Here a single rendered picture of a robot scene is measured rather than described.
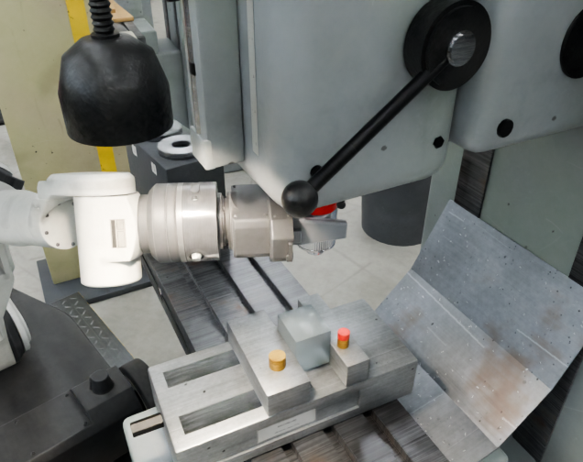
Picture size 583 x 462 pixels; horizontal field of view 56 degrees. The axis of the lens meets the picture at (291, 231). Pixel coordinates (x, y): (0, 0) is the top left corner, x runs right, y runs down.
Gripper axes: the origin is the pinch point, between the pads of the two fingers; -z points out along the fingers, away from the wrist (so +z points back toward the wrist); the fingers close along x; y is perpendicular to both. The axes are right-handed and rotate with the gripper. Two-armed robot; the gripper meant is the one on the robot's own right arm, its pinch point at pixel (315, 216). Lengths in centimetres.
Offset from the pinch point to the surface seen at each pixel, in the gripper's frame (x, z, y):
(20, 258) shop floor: 174, 115, 126
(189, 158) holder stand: 43.6, 17.7, 13.1
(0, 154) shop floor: 296, 164, 127
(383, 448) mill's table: -8.7, -9.2, 31.4
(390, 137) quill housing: -8.8, -4.8, -13.5
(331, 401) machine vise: -4.2, -2.6, 26.8
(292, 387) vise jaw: -6.5, 2.9, 20.7
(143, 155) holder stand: 49, 27, 15
